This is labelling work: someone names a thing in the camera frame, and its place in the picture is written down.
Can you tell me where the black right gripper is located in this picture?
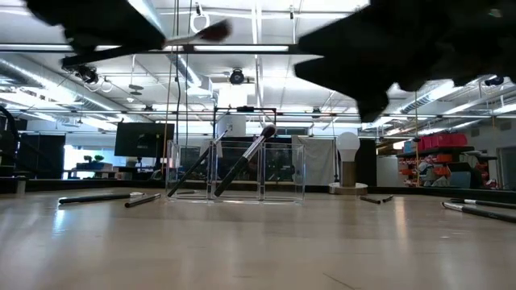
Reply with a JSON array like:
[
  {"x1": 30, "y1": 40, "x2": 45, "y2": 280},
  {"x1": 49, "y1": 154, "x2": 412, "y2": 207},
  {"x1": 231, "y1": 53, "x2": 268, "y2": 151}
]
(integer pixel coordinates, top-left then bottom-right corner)
[{"x1": 293, "y1": 0, "x2": 516, "y2": 122}]

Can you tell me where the large fluffy black makeup brush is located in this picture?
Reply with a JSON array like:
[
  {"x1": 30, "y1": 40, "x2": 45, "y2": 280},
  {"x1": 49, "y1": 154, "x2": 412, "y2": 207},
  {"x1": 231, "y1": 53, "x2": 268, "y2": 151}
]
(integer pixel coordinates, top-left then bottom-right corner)
[{"x1": 213, "y1": 123, "x2": 278, "y2": 197}]

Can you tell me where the white hanging cable loop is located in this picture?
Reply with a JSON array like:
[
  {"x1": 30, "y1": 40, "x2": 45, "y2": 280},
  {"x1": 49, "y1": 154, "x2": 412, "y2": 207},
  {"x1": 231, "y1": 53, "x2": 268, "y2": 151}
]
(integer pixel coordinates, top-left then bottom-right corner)
[{"x1": 189, "y1": 11, "x2": 210, "y2": 35}]

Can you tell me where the black ceiling-mounted camera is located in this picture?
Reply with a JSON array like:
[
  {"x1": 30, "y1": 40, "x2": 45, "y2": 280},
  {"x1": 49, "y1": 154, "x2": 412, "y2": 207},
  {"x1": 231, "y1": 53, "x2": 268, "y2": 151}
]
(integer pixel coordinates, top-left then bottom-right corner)
[{"x1": 74, "y1": 64, "x2": 100, "y2": 85}]

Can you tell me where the grey hanging cloth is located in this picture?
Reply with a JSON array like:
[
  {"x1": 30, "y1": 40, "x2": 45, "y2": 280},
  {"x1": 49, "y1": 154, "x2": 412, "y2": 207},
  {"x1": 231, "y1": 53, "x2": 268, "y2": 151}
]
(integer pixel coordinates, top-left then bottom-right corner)
[{"x1": 292, "y1": 135, "x2": 335, "y2": 186}]

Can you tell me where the shelf with red bins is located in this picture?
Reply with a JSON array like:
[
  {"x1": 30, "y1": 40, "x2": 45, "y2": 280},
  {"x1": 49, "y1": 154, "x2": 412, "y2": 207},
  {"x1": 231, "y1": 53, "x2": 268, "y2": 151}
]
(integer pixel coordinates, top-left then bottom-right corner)
[{"x1": 397, "y1": 132, "x2": 501, "y2": 190}]

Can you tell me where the clear acrylic brush organiser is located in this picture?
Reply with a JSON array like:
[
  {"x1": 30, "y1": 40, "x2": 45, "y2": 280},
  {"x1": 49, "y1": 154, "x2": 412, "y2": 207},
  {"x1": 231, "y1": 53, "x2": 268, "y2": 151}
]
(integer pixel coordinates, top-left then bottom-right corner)
[{"x1": 164, "y1": 139, "x2": 306, "y2": 203}]

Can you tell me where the black background monitor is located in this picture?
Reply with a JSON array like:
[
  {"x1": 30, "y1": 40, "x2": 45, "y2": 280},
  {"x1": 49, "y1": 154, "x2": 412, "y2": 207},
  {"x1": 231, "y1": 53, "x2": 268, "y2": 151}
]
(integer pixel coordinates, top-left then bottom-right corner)
[{"x1": 114, "y1": 122, "x2": 176, "y2": 159}]

